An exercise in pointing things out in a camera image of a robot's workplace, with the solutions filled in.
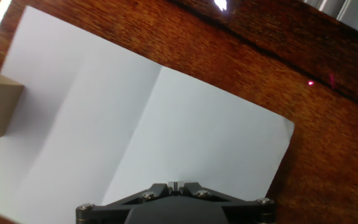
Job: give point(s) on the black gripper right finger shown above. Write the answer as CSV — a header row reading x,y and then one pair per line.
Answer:
x,y
244,210

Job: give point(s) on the corrugated grey metal panel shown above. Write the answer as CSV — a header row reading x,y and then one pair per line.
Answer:
x,y
353,14

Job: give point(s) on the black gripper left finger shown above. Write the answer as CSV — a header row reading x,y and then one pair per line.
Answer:
x,y
110,211

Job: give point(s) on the white paper sheet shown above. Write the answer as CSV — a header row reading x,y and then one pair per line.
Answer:
x,y
182,124

